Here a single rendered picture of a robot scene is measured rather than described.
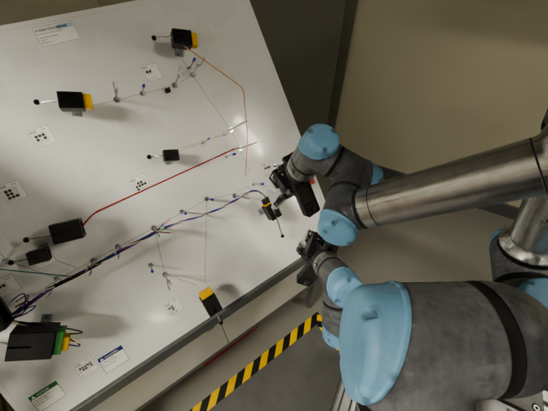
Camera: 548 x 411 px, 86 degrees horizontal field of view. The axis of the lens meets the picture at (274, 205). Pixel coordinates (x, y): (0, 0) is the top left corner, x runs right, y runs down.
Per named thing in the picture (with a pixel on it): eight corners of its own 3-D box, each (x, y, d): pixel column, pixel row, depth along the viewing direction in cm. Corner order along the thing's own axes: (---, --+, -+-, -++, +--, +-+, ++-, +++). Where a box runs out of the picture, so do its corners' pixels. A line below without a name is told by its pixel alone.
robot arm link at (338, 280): (330, 315, 62) (332, 278, 60) (315, 289, 72) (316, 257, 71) (366, 311, 63) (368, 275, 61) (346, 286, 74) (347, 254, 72)
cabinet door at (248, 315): (315, 282, 163) (324, 243, 133) (230, 344, 142) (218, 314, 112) (312, 279, 164) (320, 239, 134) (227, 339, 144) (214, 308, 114)
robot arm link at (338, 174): (360, 217, 64) (315, 192, 63) (368, 183, 71) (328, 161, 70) (382, 197, 58) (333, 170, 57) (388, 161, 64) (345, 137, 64)
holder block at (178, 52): (148, 38, 91) (151, 24, 83) (185, 42, 96) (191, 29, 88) (151, 54, 92) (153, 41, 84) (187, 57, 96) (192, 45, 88)
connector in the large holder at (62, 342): (59, 324, 77) (56, 332, 73) (72, 324, 78) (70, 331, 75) (55, 346, 77) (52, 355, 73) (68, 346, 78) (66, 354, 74)
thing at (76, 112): (37, 99, 80) (28, 89, 72) (86, 99, 85) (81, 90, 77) (41, 116, 80) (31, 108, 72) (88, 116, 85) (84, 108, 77)
